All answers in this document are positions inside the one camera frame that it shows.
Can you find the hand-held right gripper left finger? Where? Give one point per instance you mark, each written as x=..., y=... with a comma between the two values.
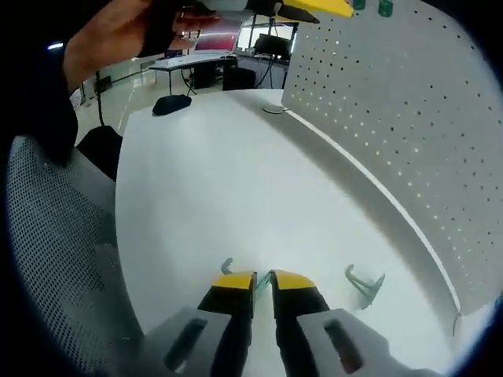
x=232, y=314

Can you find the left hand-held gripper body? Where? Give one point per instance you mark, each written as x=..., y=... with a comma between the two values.
x=157, y=35

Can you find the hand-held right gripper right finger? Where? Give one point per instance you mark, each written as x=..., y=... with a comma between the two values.
x=294, y=314

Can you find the white perforated mounting plate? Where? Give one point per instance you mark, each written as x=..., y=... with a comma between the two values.
x=393, y=118

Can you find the round white plate foot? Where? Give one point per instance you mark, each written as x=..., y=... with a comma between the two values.
x=457, y=320
x=273, y=109

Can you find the person's left hand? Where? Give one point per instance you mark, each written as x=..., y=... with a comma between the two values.
x=106, y=39

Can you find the grey background table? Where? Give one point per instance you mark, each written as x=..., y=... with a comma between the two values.
x=184, y=61

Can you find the black monitor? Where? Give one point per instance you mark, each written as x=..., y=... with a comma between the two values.
x=273, y=45

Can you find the red screen laptop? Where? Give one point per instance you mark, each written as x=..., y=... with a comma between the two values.
x=218, y=39

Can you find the black cabinet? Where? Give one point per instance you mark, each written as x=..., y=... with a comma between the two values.
x=206, y=76

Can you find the black computer mouse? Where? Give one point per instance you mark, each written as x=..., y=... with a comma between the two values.
x=171, y=105

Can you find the black stand pole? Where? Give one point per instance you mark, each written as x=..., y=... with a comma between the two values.
x=100, y=102

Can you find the black storage box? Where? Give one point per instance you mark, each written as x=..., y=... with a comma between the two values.
x=239, y=78

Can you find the black office chair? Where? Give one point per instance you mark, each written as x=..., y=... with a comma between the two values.
x=100, y=149

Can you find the grey mesh chair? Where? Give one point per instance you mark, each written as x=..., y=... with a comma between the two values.
x=59, y=235

